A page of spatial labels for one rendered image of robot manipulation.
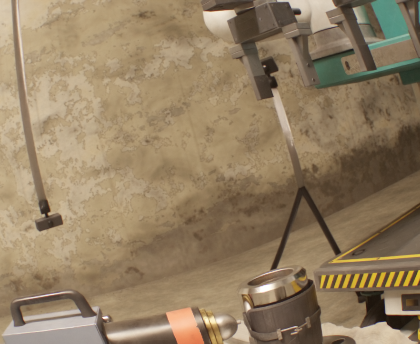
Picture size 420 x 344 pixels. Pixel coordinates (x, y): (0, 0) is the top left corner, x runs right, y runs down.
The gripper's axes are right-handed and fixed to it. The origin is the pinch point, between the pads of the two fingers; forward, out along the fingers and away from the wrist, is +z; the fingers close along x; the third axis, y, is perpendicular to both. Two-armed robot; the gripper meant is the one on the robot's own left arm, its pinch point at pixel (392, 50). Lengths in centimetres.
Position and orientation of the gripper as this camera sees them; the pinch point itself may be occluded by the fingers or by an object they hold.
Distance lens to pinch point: 77.1
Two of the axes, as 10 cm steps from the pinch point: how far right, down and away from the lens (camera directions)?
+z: 2.7, 9.6, 0.5
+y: -8.4, 2.6, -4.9
